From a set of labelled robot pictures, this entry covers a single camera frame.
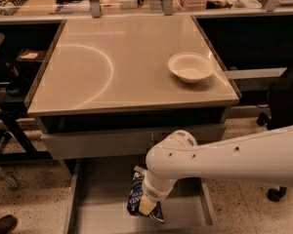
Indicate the open middle drawer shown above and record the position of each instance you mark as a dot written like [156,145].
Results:
[98,202]

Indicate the black office chair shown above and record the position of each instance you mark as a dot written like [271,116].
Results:
[280,101]

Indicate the white bowl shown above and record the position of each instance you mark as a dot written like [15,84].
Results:
[190,67]

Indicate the grey drawer cabinet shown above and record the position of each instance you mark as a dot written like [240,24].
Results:
[112,74]

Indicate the closed top drawer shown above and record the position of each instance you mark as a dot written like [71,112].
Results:
[121,142]

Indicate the black shoe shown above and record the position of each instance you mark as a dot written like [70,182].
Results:
[7,224]

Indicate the blue chip bag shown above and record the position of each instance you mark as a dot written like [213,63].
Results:
[135,195]

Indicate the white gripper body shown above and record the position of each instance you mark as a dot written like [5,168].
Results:
[153,191]

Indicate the plastic water bottle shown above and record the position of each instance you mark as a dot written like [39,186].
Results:
[9,179]

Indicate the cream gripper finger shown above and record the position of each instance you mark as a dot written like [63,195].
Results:
[146,205]

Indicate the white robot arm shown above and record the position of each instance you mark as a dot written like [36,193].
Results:
[265,157]

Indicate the black chair base left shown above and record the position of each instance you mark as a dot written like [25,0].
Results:
[20,141]

